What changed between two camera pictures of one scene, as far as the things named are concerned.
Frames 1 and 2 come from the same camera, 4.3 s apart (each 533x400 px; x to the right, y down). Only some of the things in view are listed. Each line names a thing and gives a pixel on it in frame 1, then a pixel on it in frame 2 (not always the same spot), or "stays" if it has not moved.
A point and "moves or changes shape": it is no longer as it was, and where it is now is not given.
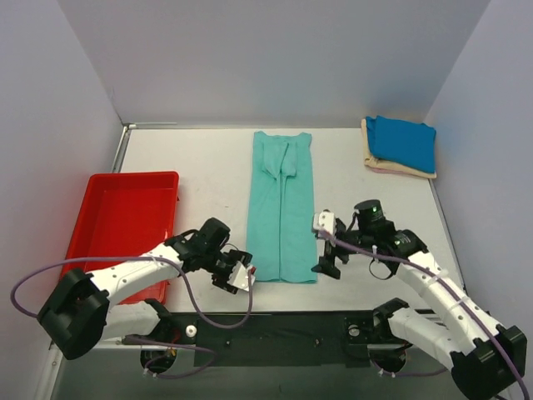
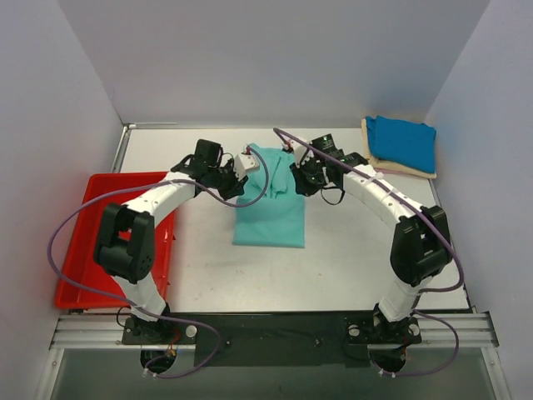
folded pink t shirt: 386,171 stays
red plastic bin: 125,214 stays
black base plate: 233,339 stays
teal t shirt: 281,227 moves or changes shape
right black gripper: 333,250 -> 303,180
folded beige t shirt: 388,165 stays
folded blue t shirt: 409,142 stays
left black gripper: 227,271 -> 231,186
